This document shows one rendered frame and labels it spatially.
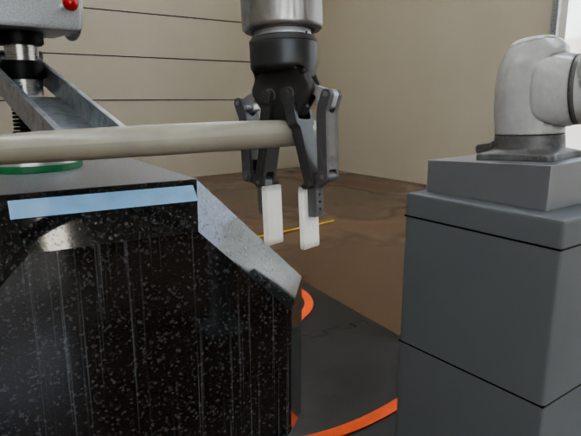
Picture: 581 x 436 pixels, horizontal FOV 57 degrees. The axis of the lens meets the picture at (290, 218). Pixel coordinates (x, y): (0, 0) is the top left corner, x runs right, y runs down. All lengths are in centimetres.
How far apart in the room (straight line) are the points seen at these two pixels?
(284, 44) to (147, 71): 639
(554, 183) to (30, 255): 100
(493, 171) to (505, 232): 15
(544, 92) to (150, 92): 600
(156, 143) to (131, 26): 643
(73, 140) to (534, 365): 102
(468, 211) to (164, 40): 609
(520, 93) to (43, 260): 103
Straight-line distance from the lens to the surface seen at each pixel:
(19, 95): 116
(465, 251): 129
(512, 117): 134
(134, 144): 53
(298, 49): 59
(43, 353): 103
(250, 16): 60
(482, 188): 130
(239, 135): 55
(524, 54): 134
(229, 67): 747
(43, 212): 101
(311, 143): 60
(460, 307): 133
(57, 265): 98
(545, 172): 122
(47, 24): 131
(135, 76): 690
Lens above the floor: 103
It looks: 13 degrees down
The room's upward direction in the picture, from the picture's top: straight up
